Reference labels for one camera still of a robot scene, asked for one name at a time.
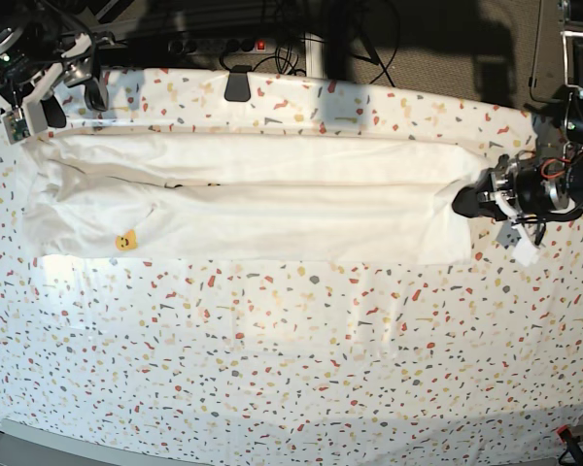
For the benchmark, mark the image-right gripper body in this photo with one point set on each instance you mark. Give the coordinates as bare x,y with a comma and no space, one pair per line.
534,190

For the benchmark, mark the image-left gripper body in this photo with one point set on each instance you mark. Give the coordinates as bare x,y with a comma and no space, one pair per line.
26,51

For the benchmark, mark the white printed T-shirt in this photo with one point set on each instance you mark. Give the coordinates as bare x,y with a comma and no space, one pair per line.
246,197

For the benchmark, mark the black table clamp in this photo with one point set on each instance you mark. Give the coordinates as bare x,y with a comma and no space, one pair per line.
237,87

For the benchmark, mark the red clamp bottom right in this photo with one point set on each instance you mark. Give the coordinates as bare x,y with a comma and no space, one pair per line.
573,454

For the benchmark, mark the terrazzo patterned tablecloth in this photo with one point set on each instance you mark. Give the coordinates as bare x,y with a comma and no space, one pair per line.
282,363

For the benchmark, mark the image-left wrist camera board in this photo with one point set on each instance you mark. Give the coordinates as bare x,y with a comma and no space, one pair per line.
16,126

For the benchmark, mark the white metal stand post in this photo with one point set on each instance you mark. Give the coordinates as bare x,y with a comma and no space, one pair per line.
314,56

